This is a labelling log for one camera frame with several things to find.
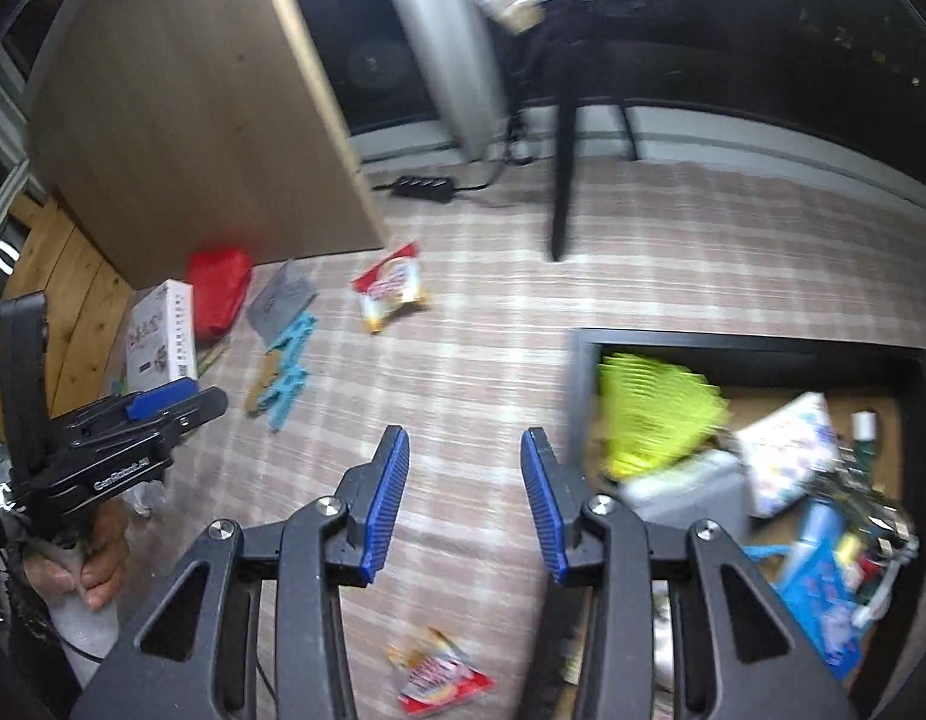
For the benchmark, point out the white curtain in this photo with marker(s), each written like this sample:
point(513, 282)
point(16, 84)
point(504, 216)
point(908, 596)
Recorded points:
point(448, 37)

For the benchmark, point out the tan card strip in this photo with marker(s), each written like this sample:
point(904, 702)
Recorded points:
point(262, 375)

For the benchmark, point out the yellow-green plastic mesh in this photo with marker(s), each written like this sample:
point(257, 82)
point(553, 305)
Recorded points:
point(650, 412)

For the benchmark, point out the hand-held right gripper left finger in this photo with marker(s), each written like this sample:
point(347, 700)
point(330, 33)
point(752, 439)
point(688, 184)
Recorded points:
point(384, 502)

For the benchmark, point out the green bottle white cap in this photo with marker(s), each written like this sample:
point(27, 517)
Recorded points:
point(865, 435)

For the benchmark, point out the wooden panel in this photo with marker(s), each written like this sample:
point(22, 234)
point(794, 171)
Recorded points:
point(193, 105)

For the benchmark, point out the silver metal clip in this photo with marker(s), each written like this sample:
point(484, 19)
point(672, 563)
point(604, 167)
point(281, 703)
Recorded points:
point(879, 517)

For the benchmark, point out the red white coffee sachet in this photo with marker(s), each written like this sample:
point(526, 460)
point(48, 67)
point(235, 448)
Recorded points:
point(440, 682)

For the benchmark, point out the black tripod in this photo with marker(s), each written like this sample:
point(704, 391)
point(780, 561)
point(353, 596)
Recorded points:
point(564, 180)

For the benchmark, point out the white dotted box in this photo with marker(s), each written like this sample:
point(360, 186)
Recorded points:
point(785, 457)

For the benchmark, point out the small white grey box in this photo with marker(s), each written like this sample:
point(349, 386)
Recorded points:
point(688, 491)

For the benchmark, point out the blue flat packet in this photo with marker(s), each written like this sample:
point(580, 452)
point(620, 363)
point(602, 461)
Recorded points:
point(823, 615)

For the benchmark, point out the red cloth pouch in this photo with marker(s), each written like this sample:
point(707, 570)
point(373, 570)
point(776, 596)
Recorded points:
point(219, 285)

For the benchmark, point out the red snack packet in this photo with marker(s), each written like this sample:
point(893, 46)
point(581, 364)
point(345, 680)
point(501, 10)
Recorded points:
point(388, 285)

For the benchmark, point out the black container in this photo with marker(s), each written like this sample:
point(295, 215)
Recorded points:
point(733, 345)

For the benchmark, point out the black power strip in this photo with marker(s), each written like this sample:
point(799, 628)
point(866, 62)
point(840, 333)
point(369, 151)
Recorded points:
point(425, 187)

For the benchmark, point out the white crumpled sachet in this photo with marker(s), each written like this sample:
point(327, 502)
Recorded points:
point(144, 499)

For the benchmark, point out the white printed carton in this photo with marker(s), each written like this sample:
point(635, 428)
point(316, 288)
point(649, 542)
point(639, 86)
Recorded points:
point(159, 337)

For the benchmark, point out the person's left hand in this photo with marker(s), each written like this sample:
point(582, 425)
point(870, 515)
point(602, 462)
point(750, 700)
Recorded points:
point(102, 555)

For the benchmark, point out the grey striped packet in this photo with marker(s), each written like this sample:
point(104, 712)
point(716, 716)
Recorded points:
point(279, 300)

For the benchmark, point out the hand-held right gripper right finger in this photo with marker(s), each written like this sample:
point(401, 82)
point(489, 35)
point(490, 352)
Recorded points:
point(541, 510)

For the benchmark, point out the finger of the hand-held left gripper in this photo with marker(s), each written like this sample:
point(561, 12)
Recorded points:
point(159, 399)
point(200, 409)

